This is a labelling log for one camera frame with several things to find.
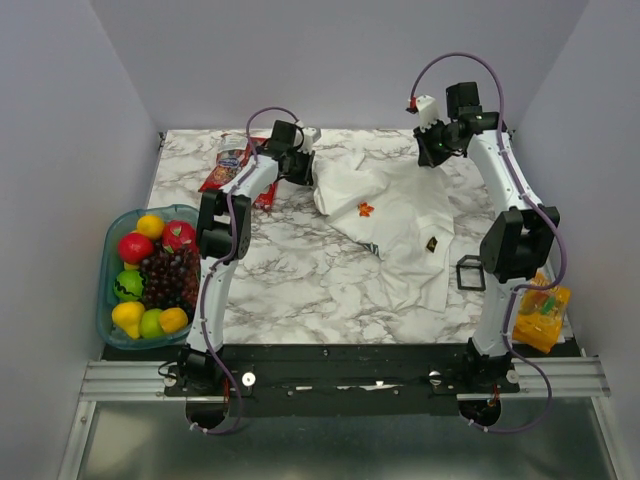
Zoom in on white garment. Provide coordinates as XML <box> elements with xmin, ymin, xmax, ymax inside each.
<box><xmin>312</xmin><ymin>154</ymin><xmax>455</xmax><ymax>312</ymax></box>

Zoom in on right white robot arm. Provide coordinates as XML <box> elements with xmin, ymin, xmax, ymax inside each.
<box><xmin>408</xmin><ymin>82</ymin><xmax>560</xmax><ymax>392</ymax></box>

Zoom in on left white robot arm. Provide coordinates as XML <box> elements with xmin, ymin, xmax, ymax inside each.
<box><xmin>177</xmin><ymin>120</ymin><xmax>321</xmax><ymax>395</ymax></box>

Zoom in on small blue white packet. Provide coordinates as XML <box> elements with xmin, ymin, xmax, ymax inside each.
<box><xmin>216</xmin><ymin>132</ymin><xmax>248</xmax><ymax>169</ymax></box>

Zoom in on red snack bag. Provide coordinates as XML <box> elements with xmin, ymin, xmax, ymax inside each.
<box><xmin>199</xmin><ymin>136</ymin><xmax>277</xmax><ymax>211</ymax></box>

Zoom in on yellow black square pin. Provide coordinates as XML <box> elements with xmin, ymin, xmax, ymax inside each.
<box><xmin>425</xmin><ymin>237</ymin><xmax>438</xmax><ymax>253</ymax></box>

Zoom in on pink toy dragon fruit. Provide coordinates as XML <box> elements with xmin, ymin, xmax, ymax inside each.
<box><xmin>161</xmin><ymin>220</ymin><xmax>198</xmax><ymax>253</ymax></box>

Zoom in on yellow toy lemon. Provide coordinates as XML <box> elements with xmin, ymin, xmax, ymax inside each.
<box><xmin>135</xmin><ymin>214</ymin><xmax>165</xmax><ymax>241</ymax></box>

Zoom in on purple toy grapes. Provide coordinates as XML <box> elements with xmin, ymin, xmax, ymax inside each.
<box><xmin>139</xmin><ymin>247</ymin><xmax>200</xmax><ymax>319</ymax></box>

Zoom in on red toy apple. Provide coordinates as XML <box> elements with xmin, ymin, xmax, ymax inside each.
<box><xmin>117</xmin><ymin>232</ymin><xmax>154</xmax><ymax>264</ymax></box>

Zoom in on yellow candy bag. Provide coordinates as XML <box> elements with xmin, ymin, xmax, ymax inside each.
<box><xmin>512</xmin><ymin>285</ymin><xmax>571</xmax><ymax>354</ymax></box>

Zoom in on orange toy fruit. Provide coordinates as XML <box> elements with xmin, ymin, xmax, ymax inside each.
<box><xmin>158</xmin><ymin>307</ymin><xmax>189</xmax><ymax>334</ymax></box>

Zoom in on green toy watermelon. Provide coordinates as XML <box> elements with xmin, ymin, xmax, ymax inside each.
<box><xmin>113</xmin><ymin>270</ymin><xmax>147</xmax><ymax>301</ymax></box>

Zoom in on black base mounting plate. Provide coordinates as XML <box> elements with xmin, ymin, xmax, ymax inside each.
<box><xmin>100</xmin><ymin>344</ymin><xmax>584</xmax><ymax>423</ymax></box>

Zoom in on green toy lime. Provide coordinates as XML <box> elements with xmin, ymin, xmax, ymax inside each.
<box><xmin>139</xmin><ymin>309</ymin><xmax>165</xmax><ymax>339</ymax></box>

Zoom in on yellow toy pear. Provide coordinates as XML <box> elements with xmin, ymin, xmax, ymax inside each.
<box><xmin>111</xmin><ymin>301</ymin><xmax>146</xmax><ymax>340</ymax></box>

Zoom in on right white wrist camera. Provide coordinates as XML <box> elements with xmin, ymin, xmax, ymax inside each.
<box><xmin>406</xmin><ymin>95</ymin><xmax>441</xmax><ymax>131</ymax></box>

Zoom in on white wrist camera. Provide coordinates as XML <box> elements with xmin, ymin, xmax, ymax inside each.
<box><xmin>406</xmin><ymin>95</ymin><xmax>441</xmax><ymax>131</ymax></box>
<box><xmin>294</xmin><ymin>126</ymin><xmax>322</xmax><ymax>153</ymax></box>

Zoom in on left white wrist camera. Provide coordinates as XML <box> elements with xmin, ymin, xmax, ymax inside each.
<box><xmin>294</xmin><ymin>126</ymin><xmax>322</xmax><ymax>153</ymax></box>

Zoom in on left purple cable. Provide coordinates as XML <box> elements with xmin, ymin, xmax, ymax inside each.
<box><xmin>188</xmin><ymin>105</ymin><xmax>301</xmax><ymax>436</ymax></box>

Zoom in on black square frame box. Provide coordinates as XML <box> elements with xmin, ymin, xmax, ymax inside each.
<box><xmin>455</xmin><ymin>254</ymin><xmax>486</xmax><ymax>292</ymax></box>

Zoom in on aluminium rail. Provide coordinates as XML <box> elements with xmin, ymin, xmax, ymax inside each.
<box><xmin>80</xmin><ymin>357</ymin><xmax>611</xmax><ymax>403</ymax></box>

